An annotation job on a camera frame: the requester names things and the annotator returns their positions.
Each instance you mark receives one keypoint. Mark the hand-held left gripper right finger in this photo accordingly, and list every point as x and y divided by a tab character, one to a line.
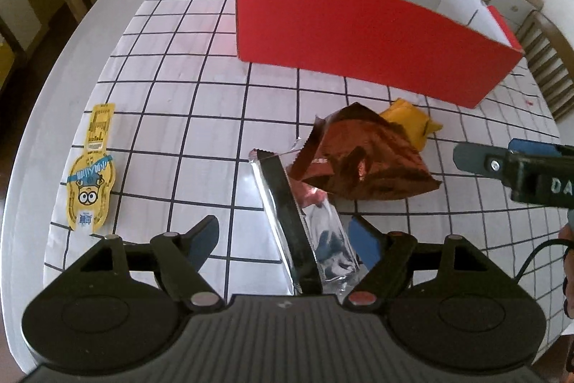
363	244

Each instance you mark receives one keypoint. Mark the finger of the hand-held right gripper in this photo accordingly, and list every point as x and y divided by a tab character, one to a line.
477	159
533	146

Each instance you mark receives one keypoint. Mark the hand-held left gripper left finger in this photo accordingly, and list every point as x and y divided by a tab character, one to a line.
204	239

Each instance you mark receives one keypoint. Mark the silver foil snack packet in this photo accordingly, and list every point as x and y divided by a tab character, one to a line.
280	203

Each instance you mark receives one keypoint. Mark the brown foil snack bag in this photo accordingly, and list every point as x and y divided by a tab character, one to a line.
358	149

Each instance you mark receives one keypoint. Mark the red cardboard box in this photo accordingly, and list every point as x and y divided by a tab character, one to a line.
358	33

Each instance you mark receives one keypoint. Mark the person's right hand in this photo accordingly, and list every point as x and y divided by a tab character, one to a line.
570	275

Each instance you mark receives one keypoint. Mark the wooden slatted chair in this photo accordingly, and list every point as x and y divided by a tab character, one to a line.
549	60

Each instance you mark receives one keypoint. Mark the yellow cartoon snack packet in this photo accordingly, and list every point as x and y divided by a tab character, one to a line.
89	181

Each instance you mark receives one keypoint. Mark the white checked tablecloth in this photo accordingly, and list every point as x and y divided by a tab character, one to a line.
179	96

